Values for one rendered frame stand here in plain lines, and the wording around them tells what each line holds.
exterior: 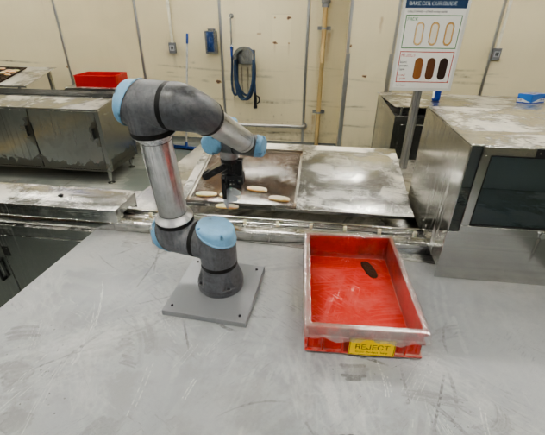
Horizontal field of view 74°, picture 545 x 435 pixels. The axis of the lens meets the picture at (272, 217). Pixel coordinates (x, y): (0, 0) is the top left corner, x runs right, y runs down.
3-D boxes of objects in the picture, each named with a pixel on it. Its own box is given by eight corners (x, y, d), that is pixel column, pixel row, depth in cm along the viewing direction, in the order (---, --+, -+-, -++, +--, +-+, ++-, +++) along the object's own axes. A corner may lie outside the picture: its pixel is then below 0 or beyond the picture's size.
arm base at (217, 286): (234, 303, 112) (232, 279, 107) (190, 293, 116) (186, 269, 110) (250, 272, 124) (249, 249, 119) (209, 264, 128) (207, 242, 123)
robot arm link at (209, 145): (227, 136, 118) (241, 128, 127) (197, 132, 122) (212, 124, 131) (228, 159, 122) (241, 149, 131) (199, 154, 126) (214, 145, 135)
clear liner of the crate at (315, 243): (300, 353, 97) (302, 327, 92) (302, 251, 140) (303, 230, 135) (427, 362, 95) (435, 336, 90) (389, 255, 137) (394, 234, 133)
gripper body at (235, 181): (241, 191, 142) (240, 161, 136) (220, 189, 143) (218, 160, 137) (245, 183, 149) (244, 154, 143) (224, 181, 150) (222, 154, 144)
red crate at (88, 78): (75, 86, 427) (72, 75, 421) (90, 82, 458) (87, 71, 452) (116, 87, 425) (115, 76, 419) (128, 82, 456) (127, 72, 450)
